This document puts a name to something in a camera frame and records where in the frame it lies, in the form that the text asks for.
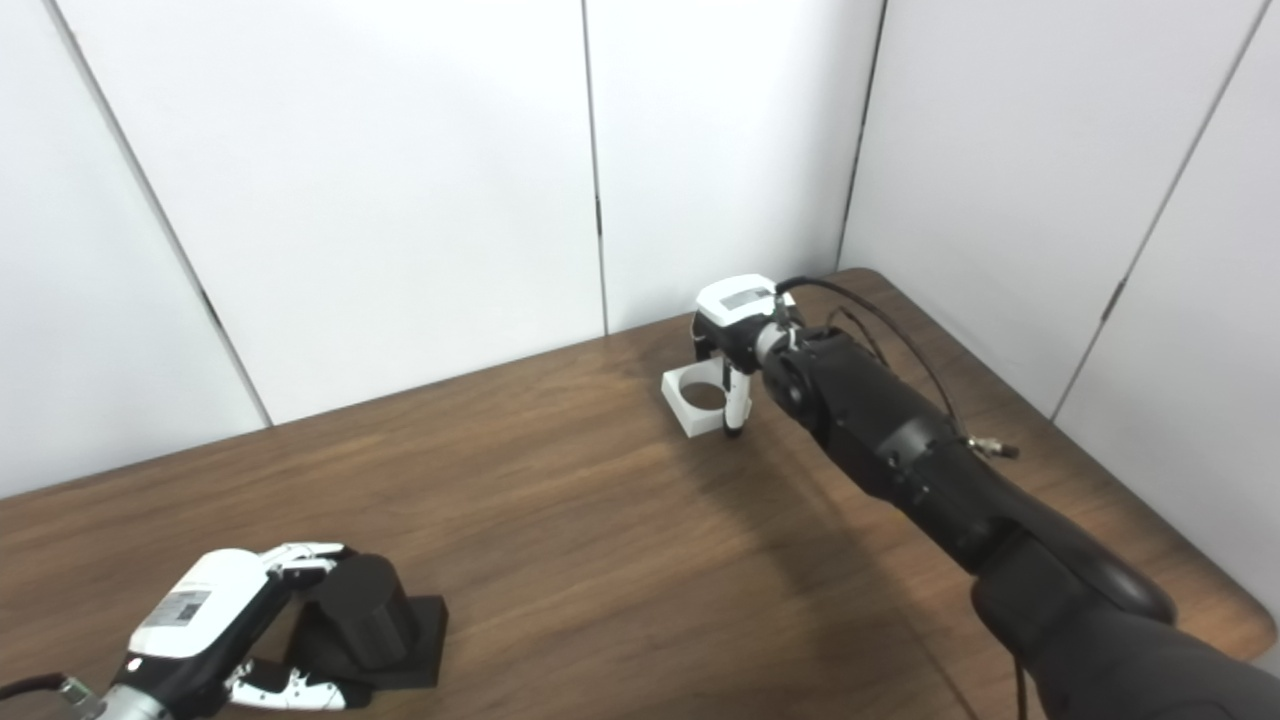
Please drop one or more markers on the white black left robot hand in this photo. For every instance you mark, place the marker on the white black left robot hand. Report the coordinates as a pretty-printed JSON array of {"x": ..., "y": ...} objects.
[{"x": 200, "y": 600}]

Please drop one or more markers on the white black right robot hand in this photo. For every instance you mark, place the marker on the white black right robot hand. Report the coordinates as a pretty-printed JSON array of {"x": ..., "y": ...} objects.
[{"x": 735, "y": 300}]

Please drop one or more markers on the white square piece with hole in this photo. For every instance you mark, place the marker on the white square piece with hole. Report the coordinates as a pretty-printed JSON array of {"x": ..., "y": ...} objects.
[{"x": 705, "y": 422}]

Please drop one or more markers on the black peg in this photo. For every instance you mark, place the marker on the black peg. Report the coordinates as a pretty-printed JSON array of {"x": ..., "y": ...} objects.
[{"x": 365, "y": 610}]

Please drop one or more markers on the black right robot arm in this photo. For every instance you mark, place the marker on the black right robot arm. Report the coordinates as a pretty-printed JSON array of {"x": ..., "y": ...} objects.
[{"x": 900, "y": 450}]

